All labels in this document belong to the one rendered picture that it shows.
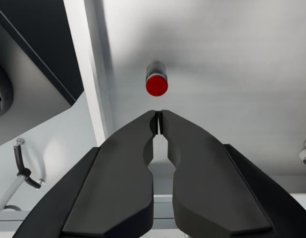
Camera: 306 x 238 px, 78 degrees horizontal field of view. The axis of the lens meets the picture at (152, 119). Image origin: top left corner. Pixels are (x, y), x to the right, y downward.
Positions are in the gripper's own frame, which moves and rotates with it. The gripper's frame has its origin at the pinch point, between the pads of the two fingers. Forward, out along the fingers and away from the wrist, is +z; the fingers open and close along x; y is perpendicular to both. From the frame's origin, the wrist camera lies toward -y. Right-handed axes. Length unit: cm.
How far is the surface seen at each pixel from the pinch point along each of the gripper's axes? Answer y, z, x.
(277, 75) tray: 1.4, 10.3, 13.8
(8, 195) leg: 99, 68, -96
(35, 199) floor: 148, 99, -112
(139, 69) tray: 0.3, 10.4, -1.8
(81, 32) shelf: -3.5, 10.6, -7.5
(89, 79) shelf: 1.4, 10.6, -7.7
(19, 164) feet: 91, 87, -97
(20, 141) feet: 79, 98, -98
